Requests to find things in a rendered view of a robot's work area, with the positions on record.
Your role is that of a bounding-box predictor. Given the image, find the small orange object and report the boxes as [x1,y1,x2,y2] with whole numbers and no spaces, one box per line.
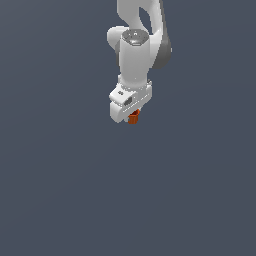
[127,108,141,125]

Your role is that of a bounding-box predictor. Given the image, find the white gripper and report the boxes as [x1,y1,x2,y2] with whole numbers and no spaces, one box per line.
[108,79,154,124]

